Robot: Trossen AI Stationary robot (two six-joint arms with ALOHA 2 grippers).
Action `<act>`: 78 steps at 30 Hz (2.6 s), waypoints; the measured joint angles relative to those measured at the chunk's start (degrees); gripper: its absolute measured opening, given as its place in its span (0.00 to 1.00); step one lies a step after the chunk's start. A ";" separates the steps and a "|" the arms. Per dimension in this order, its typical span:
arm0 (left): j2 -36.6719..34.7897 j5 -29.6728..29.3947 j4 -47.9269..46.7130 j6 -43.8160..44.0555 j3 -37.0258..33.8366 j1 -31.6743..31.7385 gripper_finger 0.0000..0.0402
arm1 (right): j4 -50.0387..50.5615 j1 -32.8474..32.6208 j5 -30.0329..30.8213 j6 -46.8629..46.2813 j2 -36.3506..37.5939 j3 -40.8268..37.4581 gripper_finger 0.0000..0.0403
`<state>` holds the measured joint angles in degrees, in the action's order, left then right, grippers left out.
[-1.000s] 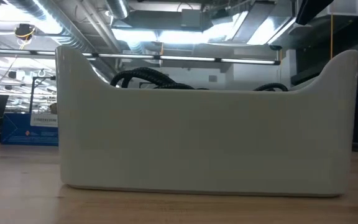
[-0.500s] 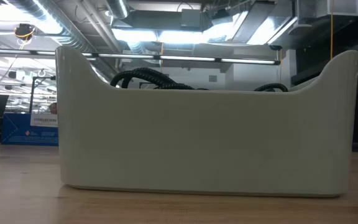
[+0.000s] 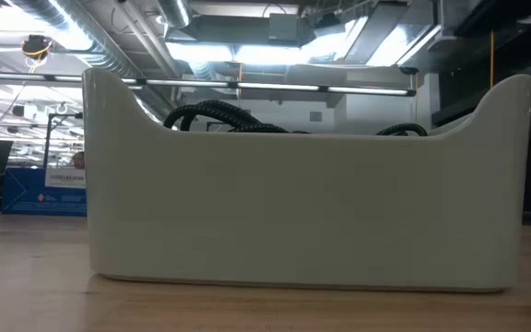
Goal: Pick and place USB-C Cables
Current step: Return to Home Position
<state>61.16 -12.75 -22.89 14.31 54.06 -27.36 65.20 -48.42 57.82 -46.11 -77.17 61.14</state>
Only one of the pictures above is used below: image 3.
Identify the long black braided cable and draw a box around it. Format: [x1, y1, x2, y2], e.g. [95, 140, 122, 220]
[162, 100, 429, 137]

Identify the white plastic bin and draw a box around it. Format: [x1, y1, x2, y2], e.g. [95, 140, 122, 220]
[81, 67, 531, 294]

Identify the long ceiling light bar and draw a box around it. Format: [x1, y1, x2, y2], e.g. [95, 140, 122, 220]
[0, 70, 418, 98]

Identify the black stand pole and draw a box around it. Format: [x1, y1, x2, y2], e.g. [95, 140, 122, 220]
[41, 112, 85, 169]

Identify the blue game controller box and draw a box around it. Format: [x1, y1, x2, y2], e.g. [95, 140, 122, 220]
[1, 166, 88, 218]

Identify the silver ventilation duct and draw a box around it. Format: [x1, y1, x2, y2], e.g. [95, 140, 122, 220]
[14, 0, 192, 122]

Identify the yellow cord reel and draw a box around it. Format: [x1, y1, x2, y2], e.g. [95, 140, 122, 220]
[19, 34, 54, 61]

